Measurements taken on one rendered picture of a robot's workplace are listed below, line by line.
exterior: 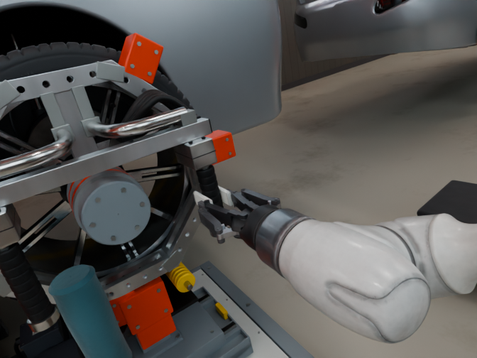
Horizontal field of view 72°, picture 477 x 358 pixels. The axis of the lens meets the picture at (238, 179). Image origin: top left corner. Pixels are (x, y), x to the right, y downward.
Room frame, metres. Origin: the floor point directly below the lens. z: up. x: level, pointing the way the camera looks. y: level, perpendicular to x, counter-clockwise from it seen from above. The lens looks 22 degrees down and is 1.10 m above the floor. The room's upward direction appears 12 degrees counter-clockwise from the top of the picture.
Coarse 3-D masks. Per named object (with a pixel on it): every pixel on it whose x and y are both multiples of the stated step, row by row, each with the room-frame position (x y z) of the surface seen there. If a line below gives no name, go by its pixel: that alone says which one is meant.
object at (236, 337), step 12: (204, 288) 1.14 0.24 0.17; (204, 300) 1.07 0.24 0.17; (216, 312) 1.02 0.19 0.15; (228, 324) 0.92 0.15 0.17; (228, 336) 0.87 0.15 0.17; (240, 336) 0.88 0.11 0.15; (216, 348) 0.84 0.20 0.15; (228, 348) 0.84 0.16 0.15; (240, 348) 0.83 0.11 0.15; (252, 348) 0.85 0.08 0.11
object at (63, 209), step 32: (128, 96) 0.87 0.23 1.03; (64, 160) 0.81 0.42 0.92; (160, 160) 1.05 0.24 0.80; (64, 192) 0.76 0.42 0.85; (160, 192) 1.00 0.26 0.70; (160, 224) 0.87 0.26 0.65; (32, 256) 0.73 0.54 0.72; (64, 256) 0.80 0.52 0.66; (96, 256) 0.82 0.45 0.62; (128, 256) 0.80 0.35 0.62
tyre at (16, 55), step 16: (32, 48) 0.77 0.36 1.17; (48, 48) 0.78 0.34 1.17; (64, 48) 0.79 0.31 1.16; (80, 48) 0.81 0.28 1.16; (96, 48) 0.82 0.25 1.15; (112, 48) 0.85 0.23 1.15; (0, 64) 0.73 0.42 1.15; (16, 64) 0.74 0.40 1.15; (32, 64) 0.76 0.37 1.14; (48, 64) 0.77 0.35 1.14; (64, 64) 0.79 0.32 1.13; (80, 64) 0.80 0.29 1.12; (0, 80) 0.73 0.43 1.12; (160, 80) 0.88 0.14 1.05; (176, 96) 0.90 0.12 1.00
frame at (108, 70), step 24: (48, 72) 0.69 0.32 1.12; (72, 72) 0.71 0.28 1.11; (96, 72) 0.73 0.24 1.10; (120, 72) 0.75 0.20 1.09; (0, 96) 0.65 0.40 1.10; (24, 96) 0.67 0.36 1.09; (192, 192) 0.84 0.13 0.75; (192, 216) 0.79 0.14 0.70; (168, 240) 0.79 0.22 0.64; (144, 264) 0.75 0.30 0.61; (168, 264) 0.74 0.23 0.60; (0, 288) 0.58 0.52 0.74; (120, 288) 0.68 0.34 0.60
